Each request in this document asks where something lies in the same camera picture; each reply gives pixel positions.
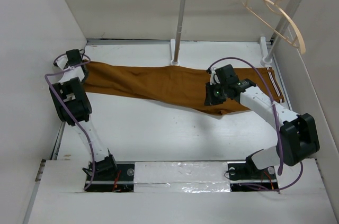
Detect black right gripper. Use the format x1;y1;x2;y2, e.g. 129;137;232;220
204;81;227;106

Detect brown trousers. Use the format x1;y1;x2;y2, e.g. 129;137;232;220
82;60;286;115

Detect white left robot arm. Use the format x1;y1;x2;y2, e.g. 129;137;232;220
45;49;118;180

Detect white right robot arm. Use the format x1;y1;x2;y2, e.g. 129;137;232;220
204;65;320;181

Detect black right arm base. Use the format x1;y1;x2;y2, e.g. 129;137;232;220
224;161;279;192

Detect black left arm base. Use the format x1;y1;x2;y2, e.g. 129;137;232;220
84;162;135;193

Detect beige wooden clothes hanger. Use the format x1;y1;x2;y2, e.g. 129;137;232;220
241;0;306;55

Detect silver foil tape strip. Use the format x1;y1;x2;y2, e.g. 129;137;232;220
133;161;231;193

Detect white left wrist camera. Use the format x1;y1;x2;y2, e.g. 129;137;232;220
53;55;68;70

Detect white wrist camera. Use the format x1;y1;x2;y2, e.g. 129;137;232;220
207;67;220;85
53;55;68;70

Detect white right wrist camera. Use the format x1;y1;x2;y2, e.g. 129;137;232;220
207;67;220;85

